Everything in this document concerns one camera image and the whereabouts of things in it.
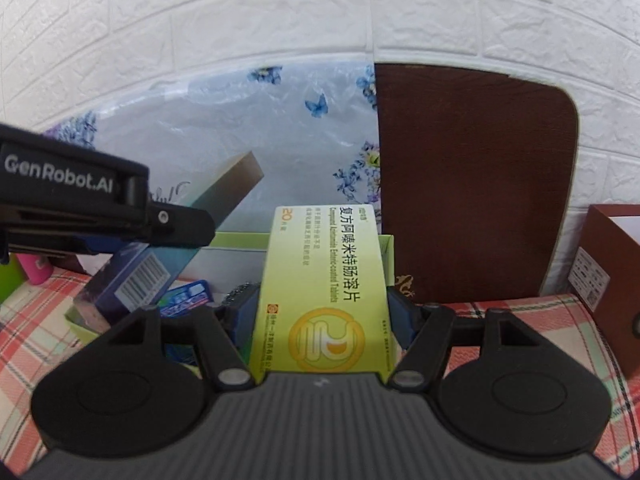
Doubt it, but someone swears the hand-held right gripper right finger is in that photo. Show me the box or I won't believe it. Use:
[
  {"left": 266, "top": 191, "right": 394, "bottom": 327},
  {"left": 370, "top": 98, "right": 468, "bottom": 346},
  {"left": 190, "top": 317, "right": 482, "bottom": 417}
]
[{"left": 386, "top": 285, "right": 534, "bottom": 392}]

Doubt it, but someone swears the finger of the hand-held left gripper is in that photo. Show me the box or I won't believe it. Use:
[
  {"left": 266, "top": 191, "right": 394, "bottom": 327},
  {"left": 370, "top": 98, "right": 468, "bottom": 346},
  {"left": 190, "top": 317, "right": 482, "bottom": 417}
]
[{"left": 148, "top": 200, "right": 216, "bottom": 249}]

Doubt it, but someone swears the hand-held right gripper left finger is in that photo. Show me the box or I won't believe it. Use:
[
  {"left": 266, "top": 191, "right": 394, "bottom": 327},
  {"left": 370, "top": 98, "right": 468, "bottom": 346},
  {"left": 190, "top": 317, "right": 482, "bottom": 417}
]
[{"left": 107, "top": 282, "right": 261, "bottom": 392}]

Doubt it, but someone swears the light green cardboard box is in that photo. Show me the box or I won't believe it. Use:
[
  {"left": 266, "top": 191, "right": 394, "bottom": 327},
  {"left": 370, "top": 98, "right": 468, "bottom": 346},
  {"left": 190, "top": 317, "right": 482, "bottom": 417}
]
[{"left": 64, "top": 231, "right": 397, "bottom": 348}]

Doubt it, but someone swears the blue gum container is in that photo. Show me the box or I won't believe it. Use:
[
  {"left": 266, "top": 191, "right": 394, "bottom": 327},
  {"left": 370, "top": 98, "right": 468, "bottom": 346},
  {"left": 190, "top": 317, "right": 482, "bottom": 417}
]
[{"left": 159, "top": 280, "right": 217, "bottom": 358}]

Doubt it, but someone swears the long dark blue box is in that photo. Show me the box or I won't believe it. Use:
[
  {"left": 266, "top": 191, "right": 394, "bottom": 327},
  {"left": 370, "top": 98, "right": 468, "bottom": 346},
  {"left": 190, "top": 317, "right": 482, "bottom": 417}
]
[{"left": 72, "top": 150, "right": 265, "bottom": 332}]

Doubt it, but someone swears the yellow medicine box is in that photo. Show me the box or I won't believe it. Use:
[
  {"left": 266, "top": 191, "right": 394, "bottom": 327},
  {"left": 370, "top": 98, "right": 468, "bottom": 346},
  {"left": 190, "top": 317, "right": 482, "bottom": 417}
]
[{"left": 248, "top": 203, "right": 402, "bottom": 382}]

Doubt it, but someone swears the steel wool scrubber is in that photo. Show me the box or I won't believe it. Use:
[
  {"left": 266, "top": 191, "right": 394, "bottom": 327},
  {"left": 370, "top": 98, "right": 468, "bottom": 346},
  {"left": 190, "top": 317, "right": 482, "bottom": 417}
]
[{"left": 222, "top": 282, "right": 261, "bottom": 312}]

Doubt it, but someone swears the pink bottle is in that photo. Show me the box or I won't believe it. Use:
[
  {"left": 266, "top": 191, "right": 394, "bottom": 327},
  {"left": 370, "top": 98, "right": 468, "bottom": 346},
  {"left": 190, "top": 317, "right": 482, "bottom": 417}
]
[{"left": 14, "top": 252, "right": 54, "bottom": 286}]

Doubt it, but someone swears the floral plastic bag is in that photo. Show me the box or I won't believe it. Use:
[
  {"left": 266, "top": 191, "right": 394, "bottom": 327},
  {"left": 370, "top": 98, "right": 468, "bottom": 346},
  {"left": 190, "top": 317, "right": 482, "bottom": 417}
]
[{"left": 42, "top": 62, "right": 382, "bottom": 287}]

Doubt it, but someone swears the plaid cloth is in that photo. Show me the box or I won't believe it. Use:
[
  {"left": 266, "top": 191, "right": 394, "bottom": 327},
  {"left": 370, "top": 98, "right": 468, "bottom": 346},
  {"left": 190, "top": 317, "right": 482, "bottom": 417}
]
[{"left": 0, "top": 266, "right": 640, "bottom": 477}]

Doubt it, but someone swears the brown wooden headboard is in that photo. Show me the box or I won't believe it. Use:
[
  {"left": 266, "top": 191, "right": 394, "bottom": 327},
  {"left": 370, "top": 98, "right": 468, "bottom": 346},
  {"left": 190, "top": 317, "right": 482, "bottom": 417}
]
[{"left": 374, "top": 62, "right": 581, "bottom": 307}]

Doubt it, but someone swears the brown cardboard box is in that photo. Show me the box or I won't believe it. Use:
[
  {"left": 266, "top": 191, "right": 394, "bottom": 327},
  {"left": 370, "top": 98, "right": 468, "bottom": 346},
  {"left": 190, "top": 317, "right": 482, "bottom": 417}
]
[{"left": 569, "top": 203, "right": 640, "bottom": 382}]

